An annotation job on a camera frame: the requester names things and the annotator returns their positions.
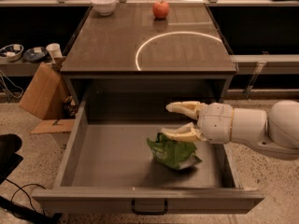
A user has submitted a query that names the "brown cardboard box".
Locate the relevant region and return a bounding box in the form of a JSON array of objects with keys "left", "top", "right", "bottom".
[{"left": 19, "top": 63, "right": 75, "bottom": 134}]

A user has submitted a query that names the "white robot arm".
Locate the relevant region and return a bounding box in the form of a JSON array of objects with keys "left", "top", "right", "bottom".
[{"left": 162, "top": 101, "right": 299, "bottom": 161}]

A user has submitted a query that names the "red apple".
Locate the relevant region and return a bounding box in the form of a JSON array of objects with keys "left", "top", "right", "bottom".
[{"left": 152, "top": 0, "right": 169, "bottom": 20}]

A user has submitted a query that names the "grey low shelf left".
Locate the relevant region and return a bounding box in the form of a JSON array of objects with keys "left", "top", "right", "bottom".
[{"left": 0, "top": 59, "right": 39, "bottom": 77}]

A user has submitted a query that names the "white bowl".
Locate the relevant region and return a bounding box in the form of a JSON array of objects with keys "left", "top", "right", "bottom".
[{"left": 90, "top": 0, "right": 117, "bottom": 16}]

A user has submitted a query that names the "green rice chip bag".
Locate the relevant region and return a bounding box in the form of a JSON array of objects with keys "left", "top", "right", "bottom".
[{"left": 147, "top": 133, "right": 202, "bottom": 171}]

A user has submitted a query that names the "black drawer handle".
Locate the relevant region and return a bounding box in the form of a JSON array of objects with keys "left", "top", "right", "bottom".
[{"left": 131, "top": 200, "right": 168, "bottom": 216}]

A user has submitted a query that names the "black chair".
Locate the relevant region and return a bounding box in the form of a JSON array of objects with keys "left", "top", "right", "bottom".
[{"left": 0, "top": 133, "right": 22, "bottom": 184}]

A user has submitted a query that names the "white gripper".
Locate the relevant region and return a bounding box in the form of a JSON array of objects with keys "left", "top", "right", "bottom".
[{"left": 161, "top": 101, "right": 234, "bottom": 144}]

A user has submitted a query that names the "white cup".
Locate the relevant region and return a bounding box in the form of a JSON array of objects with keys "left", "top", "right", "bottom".
[{"left": 46, "top": 43, "right": 63, "bottom": 59}]

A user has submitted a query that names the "white cable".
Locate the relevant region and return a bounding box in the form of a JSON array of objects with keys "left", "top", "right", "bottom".
[{"left": 0, "top": 69, "right": 24, "bottom": 100}]

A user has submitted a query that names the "grey drawer cabinet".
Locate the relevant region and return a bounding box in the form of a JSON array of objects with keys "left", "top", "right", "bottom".
[{"left": 62, "top": 3, "right": 236, "bottom": 103}]

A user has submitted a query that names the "dark blue bowl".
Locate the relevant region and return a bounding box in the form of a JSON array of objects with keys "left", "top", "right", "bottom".
[{"left": 23, "top": 47, "right": 48, "bottom": 63}]

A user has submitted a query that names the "blue patterned bowl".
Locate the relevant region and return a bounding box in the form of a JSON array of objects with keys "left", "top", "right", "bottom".
[{"left": 0, "top": 44, "right": 23, "bottom": 62}]

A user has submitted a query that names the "black cable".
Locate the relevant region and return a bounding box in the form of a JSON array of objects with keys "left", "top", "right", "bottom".
[{"left": 0, "top": 177, "right": 48, "bottom": 217}]

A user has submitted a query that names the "open grey top drawer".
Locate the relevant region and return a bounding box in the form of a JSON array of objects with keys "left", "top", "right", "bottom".
[{"left": 31, "top": 79, "right": 265, "bottom": 216}]

